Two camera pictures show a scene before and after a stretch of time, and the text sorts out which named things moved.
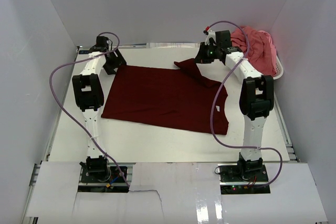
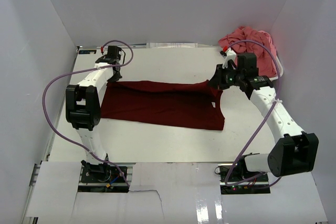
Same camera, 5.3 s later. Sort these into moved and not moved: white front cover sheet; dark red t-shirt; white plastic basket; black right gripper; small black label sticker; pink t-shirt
Moved: dark red t-shirt; black right gripper
Not moved: white front cover sheet; white plastic basket; small black label sticker; pink t-shirt
